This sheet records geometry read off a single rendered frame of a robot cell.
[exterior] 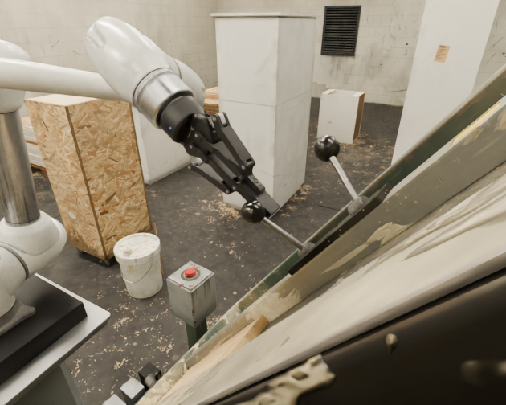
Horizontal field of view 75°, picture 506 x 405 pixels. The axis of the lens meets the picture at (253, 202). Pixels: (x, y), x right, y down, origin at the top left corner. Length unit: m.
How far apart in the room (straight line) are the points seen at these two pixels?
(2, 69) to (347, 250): 0.73
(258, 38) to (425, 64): 1.87
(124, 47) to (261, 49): 2.24
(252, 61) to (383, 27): 5.88
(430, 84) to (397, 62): 4.49
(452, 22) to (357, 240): 3.61
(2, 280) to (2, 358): 0.23
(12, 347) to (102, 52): 0.96
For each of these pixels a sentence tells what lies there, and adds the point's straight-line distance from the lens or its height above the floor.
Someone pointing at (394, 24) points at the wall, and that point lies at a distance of 8.45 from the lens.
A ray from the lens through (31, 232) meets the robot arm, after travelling 1.31.
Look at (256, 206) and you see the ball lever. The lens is 0.49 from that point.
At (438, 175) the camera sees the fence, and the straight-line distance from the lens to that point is 0.39.
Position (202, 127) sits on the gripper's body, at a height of 1.55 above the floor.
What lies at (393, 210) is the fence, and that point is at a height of 1.50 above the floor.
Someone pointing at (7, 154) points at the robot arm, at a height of 1.36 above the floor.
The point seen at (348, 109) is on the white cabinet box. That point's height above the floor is 0.52.
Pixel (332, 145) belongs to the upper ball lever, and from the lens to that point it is 0.48.
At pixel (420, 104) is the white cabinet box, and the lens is 4.05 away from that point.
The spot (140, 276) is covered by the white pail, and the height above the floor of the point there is 0.21.
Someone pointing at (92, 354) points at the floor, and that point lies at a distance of 2.31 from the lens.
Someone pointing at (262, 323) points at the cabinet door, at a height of 1.23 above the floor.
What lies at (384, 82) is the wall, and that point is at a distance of 8.54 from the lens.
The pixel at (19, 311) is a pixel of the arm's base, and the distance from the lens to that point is 1.39.
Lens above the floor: 1.69
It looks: 29 degrees down
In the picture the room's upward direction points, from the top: straight up
